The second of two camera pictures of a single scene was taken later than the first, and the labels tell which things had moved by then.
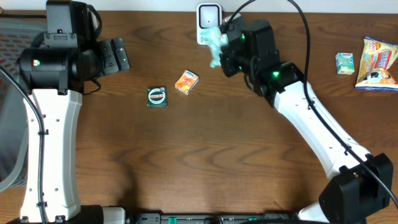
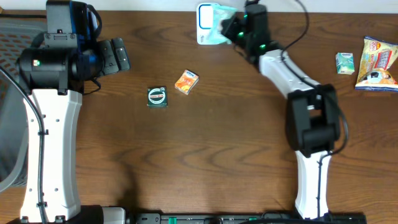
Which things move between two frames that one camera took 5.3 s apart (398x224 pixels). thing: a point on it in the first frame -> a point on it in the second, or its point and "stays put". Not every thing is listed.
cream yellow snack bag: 377,58 stays put
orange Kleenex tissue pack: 186,82 stays put
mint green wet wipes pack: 216,40 -> 209,18
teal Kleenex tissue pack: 344,63 stays put
